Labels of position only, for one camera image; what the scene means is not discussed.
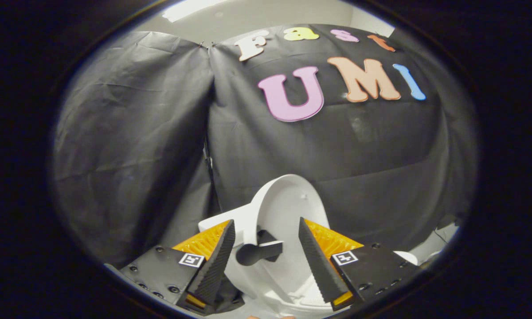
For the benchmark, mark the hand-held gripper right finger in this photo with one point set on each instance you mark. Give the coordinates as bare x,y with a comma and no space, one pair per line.
319,266

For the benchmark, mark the white toilet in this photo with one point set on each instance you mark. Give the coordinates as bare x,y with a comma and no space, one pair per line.
241,219

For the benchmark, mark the white toilet lid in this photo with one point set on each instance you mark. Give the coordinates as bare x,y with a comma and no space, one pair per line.
288,204

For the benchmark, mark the black backdrop cloth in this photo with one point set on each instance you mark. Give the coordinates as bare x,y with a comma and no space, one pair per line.
159,133

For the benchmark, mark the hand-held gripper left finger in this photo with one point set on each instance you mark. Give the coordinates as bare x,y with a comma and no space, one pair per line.
217,266

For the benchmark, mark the black lid pull tab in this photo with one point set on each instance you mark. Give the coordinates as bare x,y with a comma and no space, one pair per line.
259,252

